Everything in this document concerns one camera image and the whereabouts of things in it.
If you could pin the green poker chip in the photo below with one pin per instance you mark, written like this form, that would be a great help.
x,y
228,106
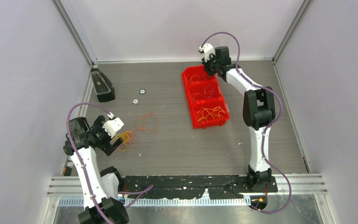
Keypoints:
x,y
142,91

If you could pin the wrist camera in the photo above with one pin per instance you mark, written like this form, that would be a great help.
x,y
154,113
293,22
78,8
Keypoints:
x,y
113,125
207,50

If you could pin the black metronome box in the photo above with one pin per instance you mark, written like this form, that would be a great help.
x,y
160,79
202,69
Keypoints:
x,y
104,88

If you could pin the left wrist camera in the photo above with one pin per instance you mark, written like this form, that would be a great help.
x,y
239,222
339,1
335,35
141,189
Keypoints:
x,y
113,125

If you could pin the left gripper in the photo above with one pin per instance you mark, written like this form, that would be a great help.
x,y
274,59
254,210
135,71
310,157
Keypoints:
x,y
98,125

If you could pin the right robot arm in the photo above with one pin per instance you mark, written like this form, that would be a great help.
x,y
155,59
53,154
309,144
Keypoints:
x,y
258,110

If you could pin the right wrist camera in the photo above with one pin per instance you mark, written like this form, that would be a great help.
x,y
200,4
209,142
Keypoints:
x,y
207,50

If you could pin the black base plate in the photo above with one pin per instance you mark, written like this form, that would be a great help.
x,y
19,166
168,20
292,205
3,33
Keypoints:
x,y
192,186

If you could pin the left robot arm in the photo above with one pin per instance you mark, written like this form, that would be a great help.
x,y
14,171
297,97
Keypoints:
x,y
100,188

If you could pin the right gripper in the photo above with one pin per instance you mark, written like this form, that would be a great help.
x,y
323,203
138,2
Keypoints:
x,y
212,57

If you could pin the red compartment bin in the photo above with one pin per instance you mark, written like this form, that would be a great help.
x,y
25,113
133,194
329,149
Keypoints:
x,y
206,103

